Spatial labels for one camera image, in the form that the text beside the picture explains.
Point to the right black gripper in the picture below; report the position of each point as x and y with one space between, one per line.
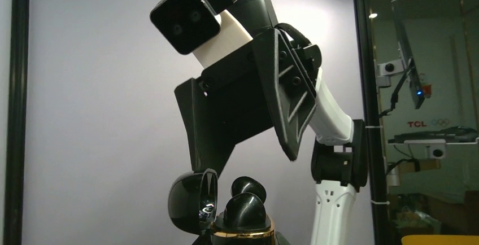
268 83

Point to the black earbud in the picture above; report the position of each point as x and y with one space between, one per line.
245 184
245 211

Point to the black glossy earbud charging case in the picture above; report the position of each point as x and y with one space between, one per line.
220 209

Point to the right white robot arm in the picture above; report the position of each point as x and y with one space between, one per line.
337 164

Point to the yellow plastic bin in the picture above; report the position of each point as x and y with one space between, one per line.
440 240

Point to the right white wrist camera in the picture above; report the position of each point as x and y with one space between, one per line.
204 28

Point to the external mounted camera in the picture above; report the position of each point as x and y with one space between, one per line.
385 71

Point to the wall mounted black monitor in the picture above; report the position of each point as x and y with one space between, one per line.
406 56

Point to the black frame post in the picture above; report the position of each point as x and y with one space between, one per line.
377 178

